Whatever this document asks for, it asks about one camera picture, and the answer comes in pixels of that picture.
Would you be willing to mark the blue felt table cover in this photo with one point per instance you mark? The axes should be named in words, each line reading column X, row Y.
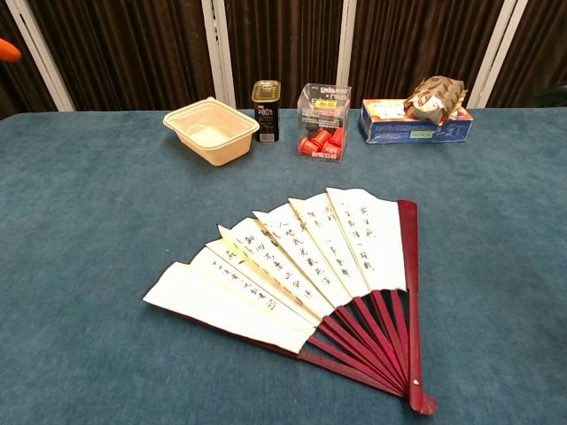
column 88, row 221

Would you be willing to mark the white plastic food container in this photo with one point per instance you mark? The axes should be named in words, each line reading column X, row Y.
column 212, row 133

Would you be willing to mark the red and gold snack bag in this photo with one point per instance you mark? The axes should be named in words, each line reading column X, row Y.
column 436, row 99

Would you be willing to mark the clear box with red capsules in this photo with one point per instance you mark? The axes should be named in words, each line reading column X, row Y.
column 323, row 133

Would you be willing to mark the blue and white tissue box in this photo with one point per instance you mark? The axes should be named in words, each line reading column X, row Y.
column 390, row 128

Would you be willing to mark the dark brown curtain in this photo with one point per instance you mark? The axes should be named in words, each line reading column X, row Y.
column 133, row 48

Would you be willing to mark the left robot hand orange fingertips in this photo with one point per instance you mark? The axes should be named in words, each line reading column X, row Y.
column 8, row 49

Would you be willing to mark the black and gold tin can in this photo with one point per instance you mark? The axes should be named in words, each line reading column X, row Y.
column 266, row 115

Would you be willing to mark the right robot hand orange thumb tip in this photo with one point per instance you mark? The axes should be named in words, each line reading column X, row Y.
column 553, row 96

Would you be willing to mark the white metal frame post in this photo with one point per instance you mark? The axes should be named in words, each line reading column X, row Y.
column 346, row 44
column 498, row 53
column 40, row 57
column 219, row 53

